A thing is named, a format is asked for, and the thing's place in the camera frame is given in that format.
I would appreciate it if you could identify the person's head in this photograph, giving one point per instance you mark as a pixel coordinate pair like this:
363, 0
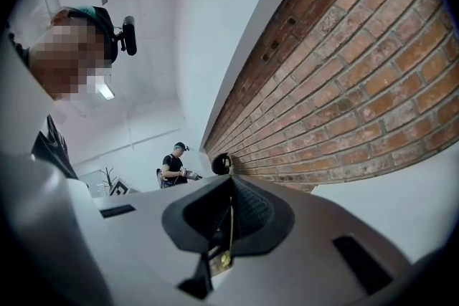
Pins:
68, 53

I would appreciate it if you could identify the ceiling light panel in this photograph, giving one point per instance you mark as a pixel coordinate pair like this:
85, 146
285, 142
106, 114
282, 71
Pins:
105, 89

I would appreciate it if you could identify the black office chair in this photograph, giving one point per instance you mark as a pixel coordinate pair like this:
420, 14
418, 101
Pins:
220, 164

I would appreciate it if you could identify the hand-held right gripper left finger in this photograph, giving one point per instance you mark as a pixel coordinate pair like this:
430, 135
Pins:
154, 247

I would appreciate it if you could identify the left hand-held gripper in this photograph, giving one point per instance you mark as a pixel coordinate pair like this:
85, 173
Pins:
119, 188

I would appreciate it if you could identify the black head camera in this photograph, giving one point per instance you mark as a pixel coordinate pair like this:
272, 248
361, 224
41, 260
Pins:
130, 34

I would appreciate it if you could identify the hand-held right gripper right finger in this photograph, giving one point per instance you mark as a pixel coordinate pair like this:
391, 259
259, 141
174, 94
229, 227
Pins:
305, 261

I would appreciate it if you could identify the person's black striped clothing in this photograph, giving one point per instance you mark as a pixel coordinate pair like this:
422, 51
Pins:
52, 147

